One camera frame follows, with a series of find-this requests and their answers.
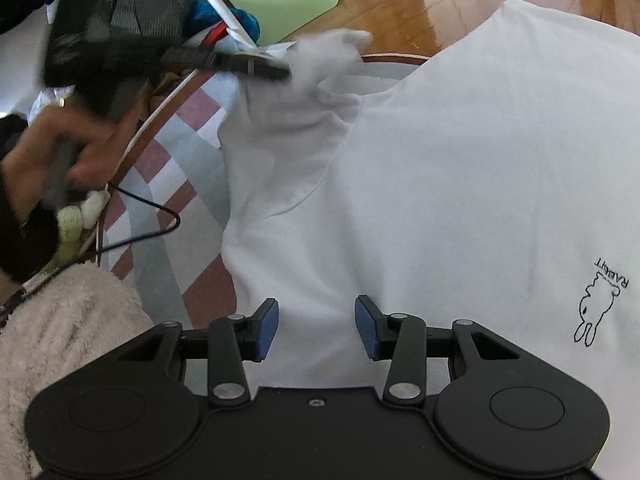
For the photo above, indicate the blue cloth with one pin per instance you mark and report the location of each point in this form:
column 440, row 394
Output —
column 247, row 22

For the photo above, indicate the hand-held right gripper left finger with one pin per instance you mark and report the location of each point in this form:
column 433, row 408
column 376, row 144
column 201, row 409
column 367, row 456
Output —
column 267, row 330

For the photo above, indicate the beige fluffy fabric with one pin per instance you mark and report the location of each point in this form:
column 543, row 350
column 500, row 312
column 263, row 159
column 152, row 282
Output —
column 60, row 320

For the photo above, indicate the red grey checked mat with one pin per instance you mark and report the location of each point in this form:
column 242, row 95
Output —
column 200, row 195

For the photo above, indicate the person's left hand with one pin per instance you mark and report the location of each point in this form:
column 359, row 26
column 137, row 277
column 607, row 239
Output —
column 35, row 150

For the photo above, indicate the white sweatshirt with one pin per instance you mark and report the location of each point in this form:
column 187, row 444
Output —
column 450, row 160

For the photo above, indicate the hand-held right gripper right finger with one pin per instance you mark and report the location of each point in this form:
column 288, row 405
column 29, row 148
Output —
column 365, row 325

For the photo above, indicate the white metal pole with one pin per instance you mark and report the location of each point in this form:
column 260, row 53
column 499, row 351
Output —
column 215, row 0

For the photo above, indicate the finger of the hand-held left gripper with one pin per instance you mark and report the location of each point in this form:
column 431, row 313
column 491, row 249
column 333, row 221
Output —
column 235, row 64

